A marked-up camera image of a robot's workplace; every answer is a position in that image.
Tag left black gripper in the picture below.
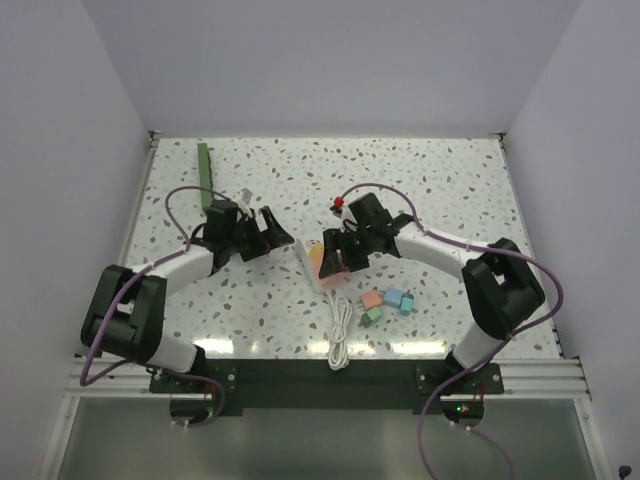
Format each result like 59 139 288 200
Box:
225 206 292 261

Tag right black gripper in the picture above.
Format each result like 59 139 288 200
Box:
320 227 376 278

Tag yellow plug cube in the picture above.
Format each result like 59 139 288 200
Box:
308 243 324 265

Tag pink cube charger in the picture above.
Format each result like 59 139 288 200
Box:
314 255 351 290

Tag salmon plug cube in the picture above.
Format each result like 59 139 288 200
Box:
358 290 383 310

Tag blue plug cube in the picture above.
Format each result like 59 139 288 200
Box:
383 287 405 309

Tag green plug cube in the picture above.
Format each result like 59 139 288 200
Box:
358 306 384 328

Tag teal plug cube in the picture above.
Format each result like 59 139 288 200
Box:
398 292 414 316

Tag green power strip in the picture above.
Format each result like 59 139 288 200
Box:
197 142 214 213

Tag white cable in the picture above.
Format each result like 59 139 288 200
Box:
324 292 355 372

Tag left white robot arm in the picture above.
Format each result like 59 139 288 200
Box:
80 200 294 392

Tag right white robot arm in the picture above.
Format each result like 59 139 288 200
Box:
318 193 545 393

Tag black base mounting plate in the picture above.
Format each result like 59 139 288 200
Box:
147 357 506 417

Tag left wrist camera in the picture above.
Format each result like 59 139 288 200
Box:
236 188 254 217

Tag aluminium frame rail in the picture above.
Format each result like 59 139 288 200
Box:
64 130 163 396

